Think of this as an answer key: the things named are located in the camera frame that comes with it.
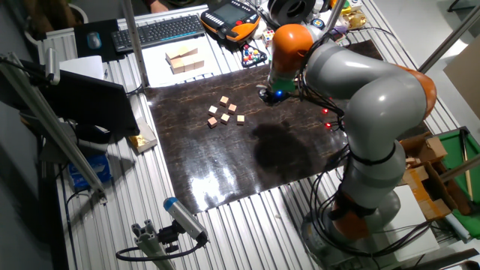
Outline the box with gold foil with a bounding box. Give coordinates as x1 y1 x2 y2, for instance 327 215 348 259
128 116 158 154

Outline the silver camera with blue end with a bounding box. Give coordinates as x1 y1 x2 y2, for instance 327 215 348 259
163 196 209 243

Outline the grey computer mouse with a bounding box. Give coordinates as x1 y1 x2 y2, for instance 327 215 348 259
86 31 103 50

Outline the black camera cable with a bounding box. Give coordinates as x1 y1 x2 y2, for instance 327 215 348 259
115 234 208 263

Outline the gold foil object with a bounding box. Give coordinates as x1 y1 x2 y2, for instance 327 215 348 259
341 10 368 30

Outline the blue tissue pack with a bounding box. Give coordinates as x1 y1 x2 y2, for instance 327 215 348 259
67 154 113 191

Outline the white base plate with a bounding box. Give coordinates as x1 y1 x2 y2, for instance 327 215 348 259
378 185 440 263

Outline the dark marble pattern mat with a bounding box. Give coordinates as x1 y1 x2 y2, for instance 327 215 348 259
144 39 432 215

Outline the black computer keyboard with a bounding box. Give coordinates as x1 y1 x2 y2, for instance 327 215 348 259
110 13 206 53

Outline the orange black teach pendant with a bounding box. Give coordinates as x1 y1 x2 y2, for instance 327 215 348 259
199 0 262 43

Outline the open cardboard box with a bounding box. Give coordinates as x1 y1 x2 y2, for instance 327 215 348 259
399 130 459 222

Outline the green mini billiard table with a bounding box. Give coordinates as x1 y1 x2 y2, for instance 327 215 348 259
436 126 480 239

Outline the aluminium profile camera post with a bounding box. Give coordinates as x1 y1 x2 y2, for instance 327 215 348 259
130 219 177 270

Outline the black mouse pad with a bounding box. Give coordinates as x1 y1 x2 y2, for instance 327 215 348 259
73 18 125 64

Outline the triangle rack of billiard balls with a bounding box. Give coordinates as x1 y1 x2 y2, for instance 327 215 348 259
241 43 269 69

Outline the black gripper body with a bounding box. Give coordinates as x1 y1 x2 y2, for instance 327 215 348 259
265 88 285 107

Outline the silver camera on beam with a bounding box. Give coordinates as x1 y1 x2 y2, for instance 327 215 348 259
44 46 62 86

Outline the slanted aluminium beam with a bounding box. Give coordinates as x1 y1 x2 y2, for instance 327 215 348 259
0 52 109 204

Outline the brown cardboard sheet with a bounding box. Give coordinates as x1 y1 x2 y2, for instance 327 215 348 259
443 35 480 121

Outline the silver metal pole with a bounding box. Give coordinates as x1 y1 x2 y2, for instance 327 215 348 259
122 0 150 88
322 0 348 38
439 154 480 184
418 5 480 74

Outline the person's bare hand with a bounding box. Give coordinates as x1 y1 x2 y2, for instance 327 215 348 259
149 0 170 14

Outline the black filament spool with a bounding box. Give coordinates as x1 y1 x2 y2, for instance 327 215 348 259
268 0 318 27

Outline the green gripper mount plate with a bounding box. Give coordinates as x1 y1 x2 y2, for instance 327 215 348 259
268 73 297 93

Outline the black laptop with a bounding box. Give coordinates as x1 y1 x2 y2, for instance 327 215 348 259
0 59 140 137

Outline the black camera bracket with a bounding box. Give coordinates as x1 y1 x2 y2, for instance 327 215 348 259
157 220 182 254

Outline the wooden cue stick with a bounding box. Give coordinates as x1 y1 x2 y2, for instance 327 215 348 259
460 129 474 202

